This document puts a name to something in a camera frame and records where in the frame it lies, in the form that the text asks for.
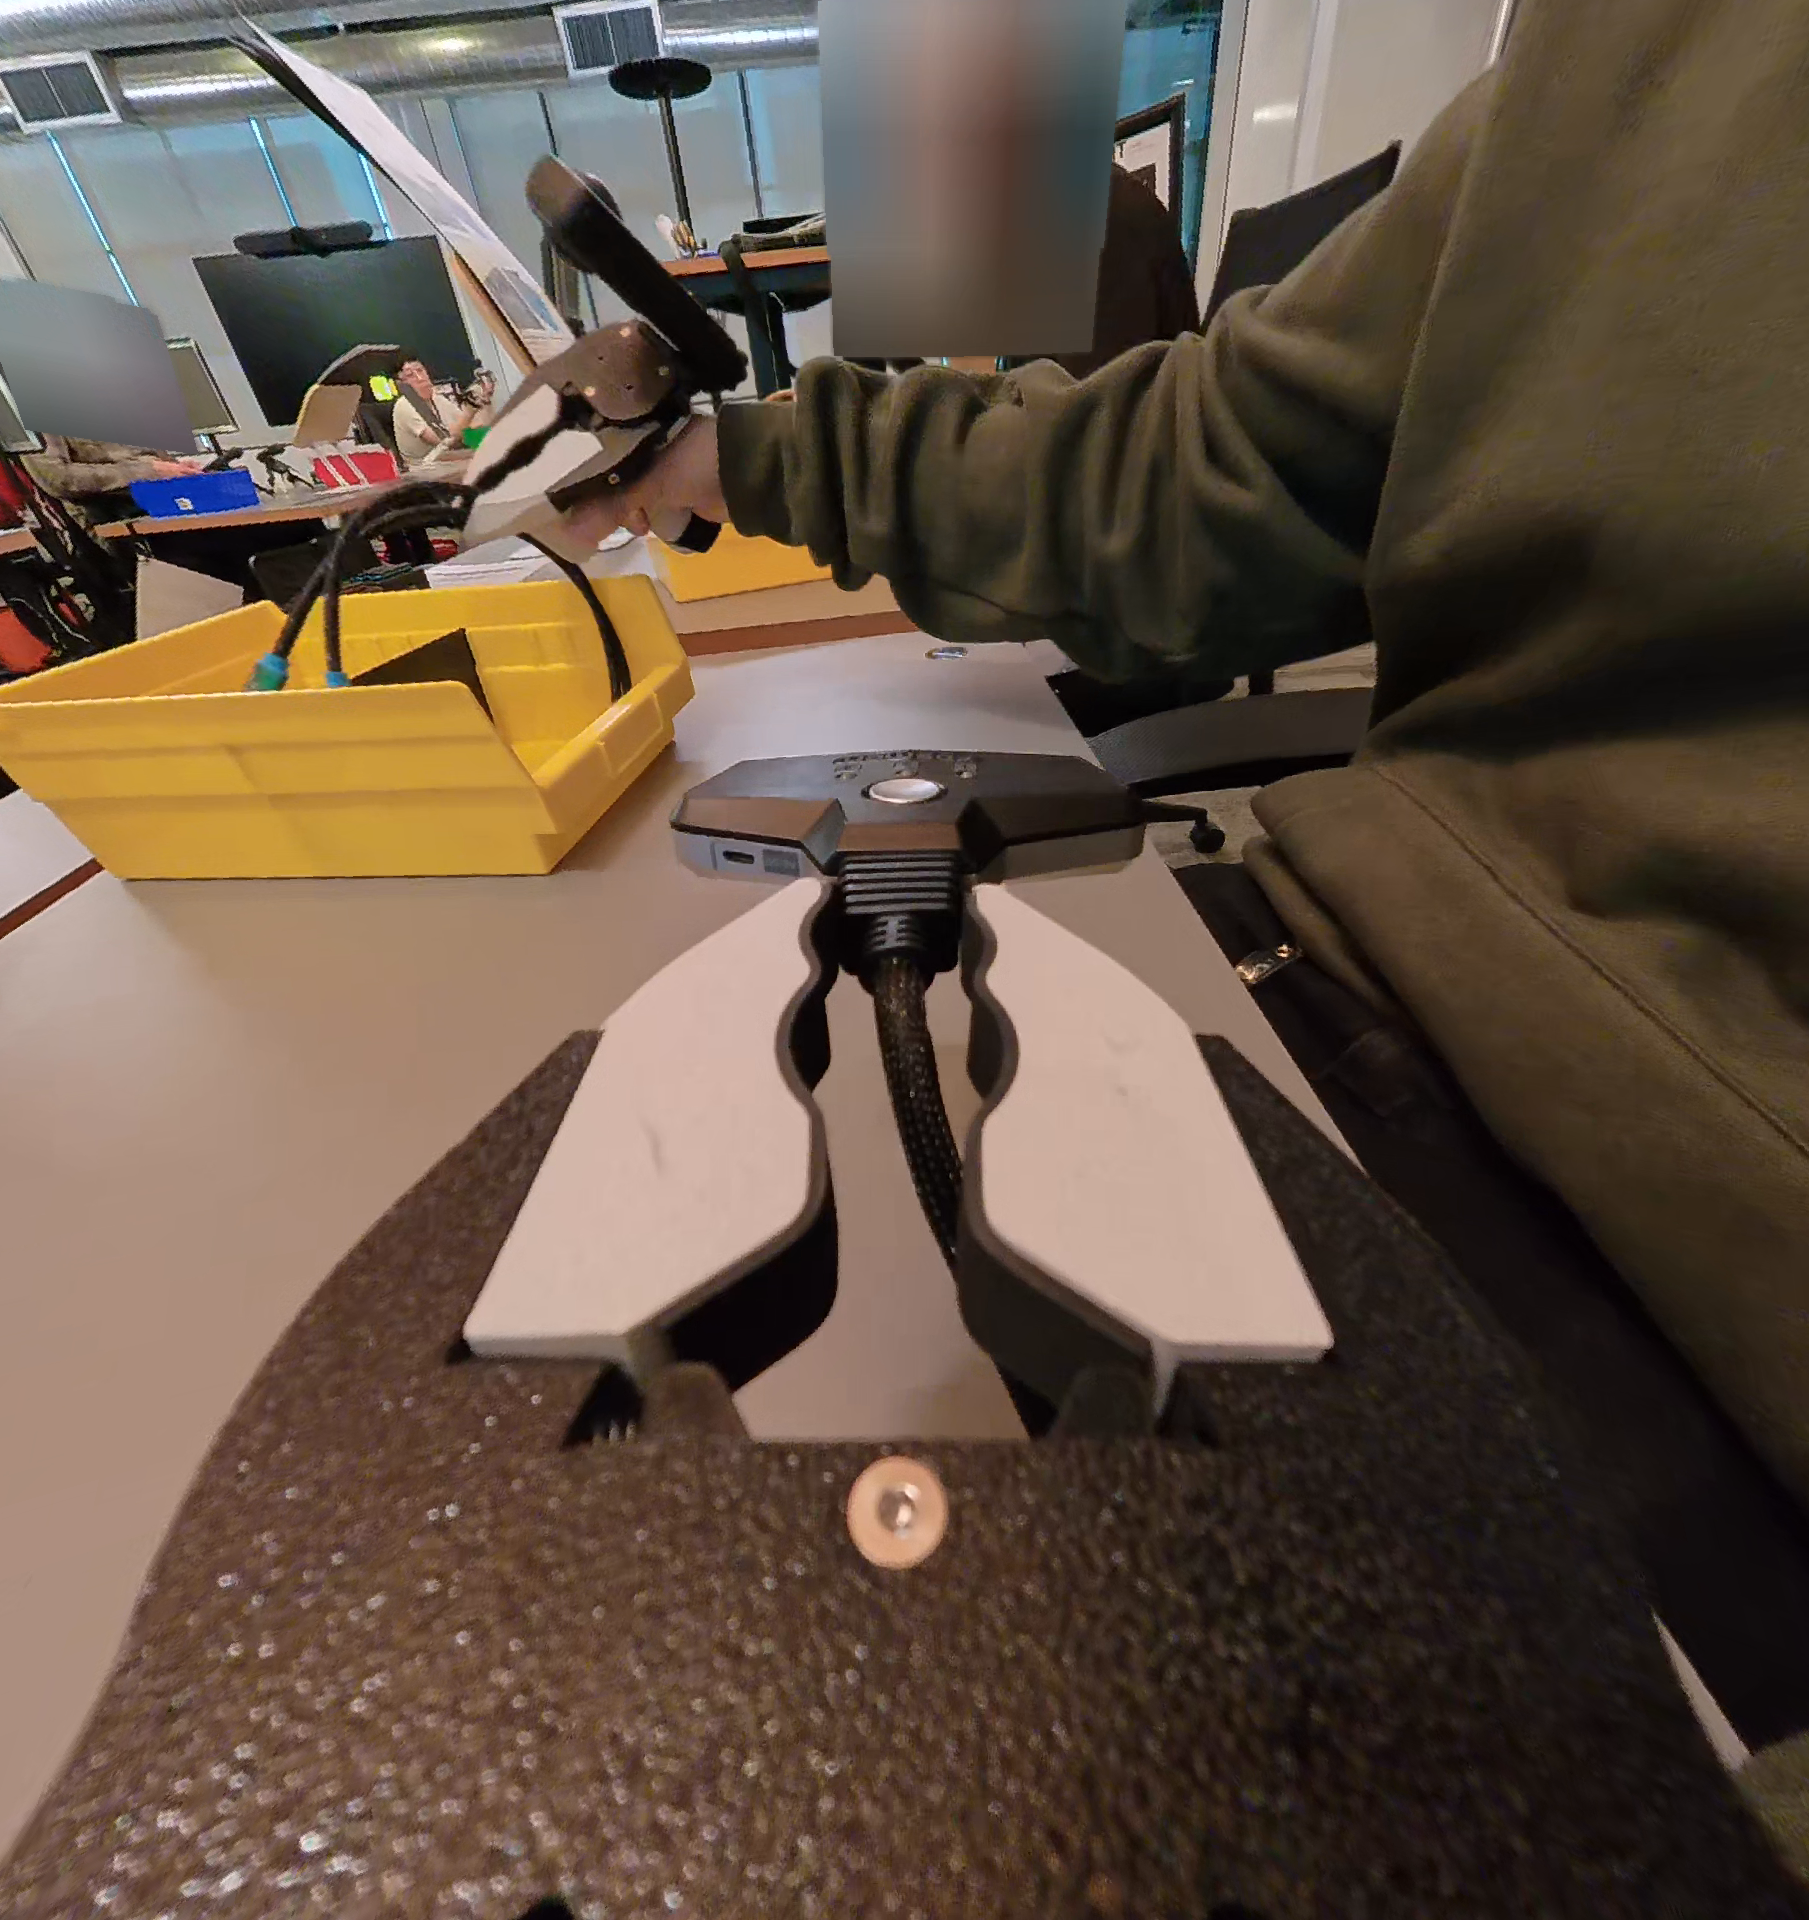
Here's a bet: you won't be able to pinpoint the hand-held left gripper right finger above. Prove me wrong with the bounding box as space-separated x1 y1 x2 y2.
954 884 1341 1410

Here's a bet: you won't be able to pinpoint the instruction sheet stand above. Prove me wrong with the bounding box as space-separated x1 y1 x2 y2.
231 13 576 367

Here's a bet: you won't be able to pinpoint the black HDMI switch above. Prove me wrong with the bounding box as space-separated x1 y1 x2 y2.
669 754 1151 958

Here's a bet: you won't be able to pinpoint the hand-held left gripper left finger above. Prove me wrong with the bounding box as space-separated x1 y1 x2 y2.
460 878 845 1403

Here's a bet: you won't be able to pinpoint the black disc-topped pole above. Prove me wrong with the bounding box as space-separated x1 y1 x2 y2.
604 63 712 226

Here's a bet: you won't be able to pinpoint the black office chair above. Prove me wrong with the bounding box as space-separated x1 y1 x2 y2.
1044 658 1371 860
1204 141 1402 323

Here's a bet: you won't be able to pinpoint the olive green hoodie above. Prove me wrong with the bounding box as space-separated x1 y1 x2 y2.
1242 0 1809 1562

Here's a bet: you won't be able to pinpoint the person's black pants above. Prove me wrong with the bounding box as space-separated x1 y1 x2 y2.
1171 864 1809 1757

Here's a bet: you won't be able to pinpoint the black monitor screen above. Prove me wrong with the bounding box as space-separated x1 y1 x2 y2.
188 241 476 428

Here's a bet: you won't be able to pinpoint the wooden work desk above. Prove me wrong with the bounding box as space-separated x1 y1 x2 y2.
94 478 485 602

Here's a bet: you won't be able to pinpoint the person's right hand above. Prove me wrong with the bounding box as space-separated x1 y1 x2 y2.
553 413 724 559

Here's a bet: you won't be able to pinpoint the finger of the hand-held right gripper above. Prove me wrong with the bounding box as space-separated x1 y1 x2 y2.
462 367 591 494
460 428 652 554

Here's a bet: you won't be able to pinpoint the ceiling air vent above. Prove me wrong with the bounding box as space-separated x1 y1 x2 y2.
553 0 669 74
0 55 119 138

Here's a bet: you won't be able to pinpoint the yellow plastic bin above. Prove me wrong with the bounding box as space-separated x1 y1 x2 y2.
0 576 692 880
647 522 836 605

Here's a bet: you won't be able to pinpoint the black braided switch cable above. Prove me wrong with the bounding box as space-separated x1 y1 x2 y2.
872 958 980 1260

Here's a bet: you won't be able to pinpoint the grey desk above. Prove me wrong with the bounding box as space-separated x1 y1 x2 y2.
0 627 1750 1866

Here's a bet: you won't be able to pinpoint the braided HDMI cable green plugs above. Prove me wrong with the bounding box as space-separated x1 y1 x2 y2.
243 478 636 710

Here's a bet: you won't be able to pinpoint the person's right forearm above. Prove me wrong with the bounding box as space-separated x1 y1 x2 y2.
715 323 1444 685

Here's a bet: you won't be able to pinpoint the raised wooden desk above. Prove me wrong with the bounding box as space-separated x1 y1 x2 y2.
663 217 832 396

